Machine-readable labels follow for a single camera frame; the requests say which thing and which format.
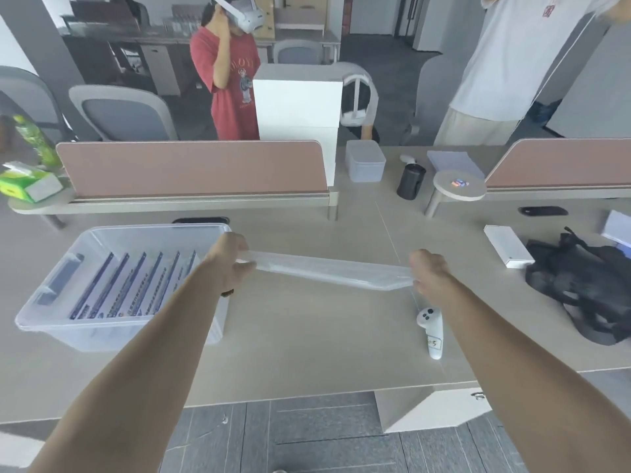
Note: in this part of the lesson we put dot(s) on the small white device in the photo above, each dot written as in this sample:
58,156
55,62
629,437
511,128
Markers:
407,158

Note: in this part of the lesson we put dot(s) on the black flat device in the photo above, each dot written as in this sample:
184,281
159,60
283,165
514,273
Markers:
197,221

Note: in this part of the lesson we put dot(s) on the translucent lidded container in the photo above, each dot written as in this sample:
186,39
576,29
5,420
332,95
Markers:
365,162

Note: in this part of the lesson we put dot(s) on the person's left fingers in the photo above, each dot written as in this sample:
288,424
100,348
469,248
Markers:
244,256

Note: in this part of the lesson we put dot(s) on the green drink bottle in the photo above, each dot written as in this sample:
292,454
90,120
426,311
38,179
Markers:
37,140

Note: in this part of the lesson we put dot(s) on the green tissue box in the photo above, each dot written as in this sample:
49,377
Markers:
27,184

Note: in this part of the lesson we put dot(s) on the black cylinder speaker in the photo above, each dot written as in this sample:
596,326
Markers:
411,182

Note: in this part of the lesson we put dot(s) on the person's right fingers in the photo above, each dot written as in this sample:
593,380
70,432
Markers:
416,268

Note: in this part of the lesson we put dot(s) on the person's right forearm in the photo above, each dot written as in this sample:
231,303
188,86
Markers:
507,369

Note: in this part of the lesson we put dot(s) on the black backpack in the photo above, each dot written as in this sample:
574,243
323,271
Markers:
581,285

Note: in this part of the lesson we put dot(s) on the large white box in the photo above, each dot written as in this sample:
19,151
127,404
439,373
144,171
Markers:
296,103

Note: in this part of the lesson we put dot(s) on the clear plastic storage bin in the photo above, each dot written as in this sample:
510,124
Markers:
44,320

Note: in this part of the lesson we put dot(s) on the short pink desk divider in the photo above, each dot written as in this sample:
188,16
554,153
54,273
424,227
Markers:
567,162

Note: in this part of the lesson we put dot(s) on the long pink desk divider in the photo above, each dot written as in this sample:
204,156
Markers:
192,167

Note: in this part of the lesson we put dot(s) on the person's right hand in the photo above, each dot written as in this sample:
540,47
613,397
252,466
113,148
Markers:
431,268

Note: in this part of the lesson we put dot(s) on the white flat box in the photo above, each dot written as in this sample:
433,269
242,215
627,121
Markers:
508,246

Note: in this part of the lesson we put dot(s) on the grey office chair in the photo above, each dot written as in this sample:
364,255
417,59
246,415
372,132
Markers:
434,98
298,53
123,115
29,98

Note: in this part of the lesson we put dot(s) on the round white stand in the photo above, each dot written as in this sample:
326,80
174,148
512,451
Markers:
458,189

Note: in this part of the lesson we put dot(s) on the black phone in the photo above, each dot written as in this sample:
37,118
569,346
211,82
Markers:
542,211

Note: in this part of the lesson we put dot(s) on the person's left hand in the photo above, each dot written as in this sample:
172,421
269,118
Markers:
224,261

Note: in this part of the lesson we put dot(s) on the white handheld controller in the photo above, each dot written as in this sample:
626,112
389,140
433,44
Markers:
430,330

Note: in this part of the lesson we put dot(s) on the white paper box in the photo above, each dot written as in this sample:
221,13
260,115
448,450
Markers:
618,229

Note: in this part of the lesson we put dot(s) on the white headset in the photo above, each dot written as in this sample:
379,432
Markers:
244,14

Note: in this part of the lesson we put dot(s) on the row of blue packets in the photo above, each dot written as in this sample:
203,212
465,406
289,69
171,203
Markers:
123,285

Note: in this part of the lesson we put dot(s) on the beige drawer cabinet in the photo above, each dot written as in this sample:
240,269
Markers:
429,408

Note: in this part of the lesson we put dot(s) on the person's left forearm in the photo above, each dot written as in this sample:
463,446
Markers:
148,369

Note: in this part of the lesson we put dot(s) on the grey background desk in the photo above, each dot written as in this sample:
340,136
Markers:
162,49

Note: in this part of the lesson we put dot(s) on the clear plastic bag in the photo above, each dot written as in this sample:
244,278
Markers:
320,268

